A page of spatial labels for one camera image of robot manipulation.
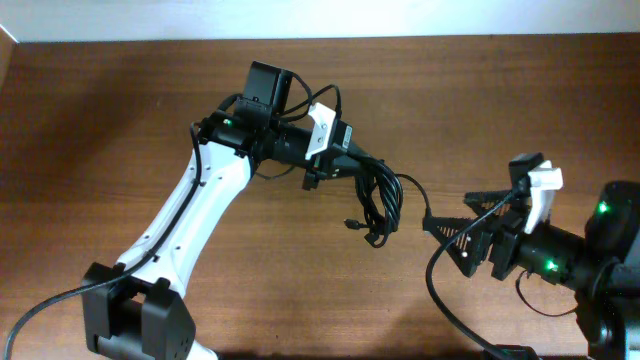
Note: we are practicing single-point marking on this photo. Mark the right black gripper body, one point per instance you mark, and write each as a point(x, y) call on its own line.
point(500, 246)

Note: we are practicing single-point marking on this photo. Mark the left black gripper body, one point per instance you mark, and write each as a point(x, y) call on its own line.
point(317, 167)

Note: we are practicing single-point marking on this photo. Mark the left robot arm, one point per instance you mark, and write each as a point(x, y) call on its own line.
point(135, 309)

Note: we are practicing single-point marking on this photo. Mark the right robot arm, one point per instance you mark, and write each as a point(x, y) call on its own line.
point(601, 266)

